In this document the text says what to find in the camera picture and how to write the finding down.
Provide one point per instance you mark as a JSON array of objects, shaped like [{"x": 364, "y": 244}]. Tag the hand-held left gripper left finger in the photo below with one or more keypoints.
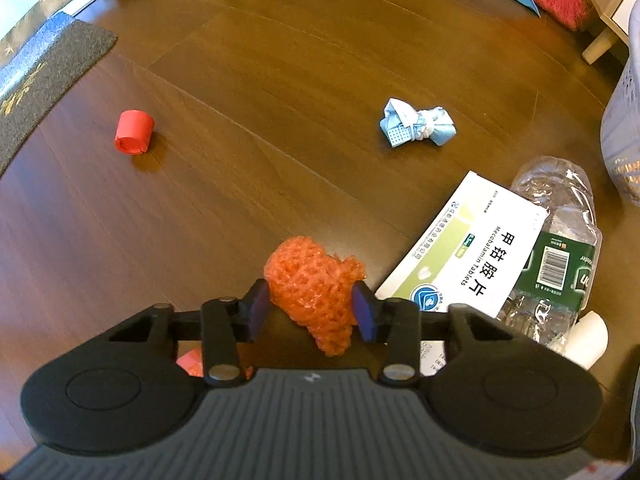
[{"x": 260, "y": 310}]

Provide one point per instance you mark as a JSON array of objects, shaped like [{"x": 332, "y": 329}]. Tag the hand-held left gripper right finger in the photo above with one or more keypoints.
[{"x": 362, "y": 312}]

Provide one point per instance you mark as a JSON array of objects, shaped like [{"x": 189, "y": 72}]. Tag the orange foam fruit net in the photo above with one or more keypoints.
[{"x": 305, "y": 280}]

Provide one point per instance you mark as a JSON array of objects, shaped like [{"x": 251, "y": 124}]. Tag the white and green medicine box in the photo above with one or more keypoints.
[{"x": 475, "y": 250}]

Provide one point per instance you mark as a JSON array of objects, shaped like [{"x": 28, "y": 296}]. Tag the blue face mask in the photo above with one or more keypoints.
[{"x": 400, "y": 125}]

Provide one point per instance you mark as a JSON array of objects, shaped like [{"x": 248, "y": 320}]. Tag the clear plastic water bottle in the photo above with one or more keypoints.
[{"x": 565, "y": 255}]

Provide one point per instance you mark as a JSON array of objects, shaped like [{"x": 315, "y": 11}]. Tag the lavender plastic mesh basket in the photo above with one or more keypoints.
[{"x": 625, "y": 135}]

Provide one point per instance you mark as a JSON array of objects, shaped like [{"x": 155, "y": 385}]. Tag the white printed leaflet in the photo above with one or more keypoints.
[{"x": 431, "y": 360}]

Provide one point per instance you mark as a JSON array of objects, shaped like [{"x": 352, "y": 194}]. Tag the red paper roll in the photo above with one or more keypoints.
[{"x": 132, "y": 132}]

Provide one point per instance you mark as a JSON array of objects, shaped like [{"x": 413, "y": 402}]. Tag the white cardboard tube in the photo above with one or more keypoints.
[{"x": 590, "y": 340}]

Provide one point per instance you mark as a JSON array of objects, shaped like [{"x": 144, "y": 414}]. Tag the dark doormat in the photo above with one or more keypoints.
[{"x": 50, "y": 70}]

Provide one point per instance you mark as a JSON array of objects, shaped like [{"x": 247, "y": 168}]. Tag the white wooden furniture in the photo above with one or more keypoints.
[{"x": 615, "y": 5}]

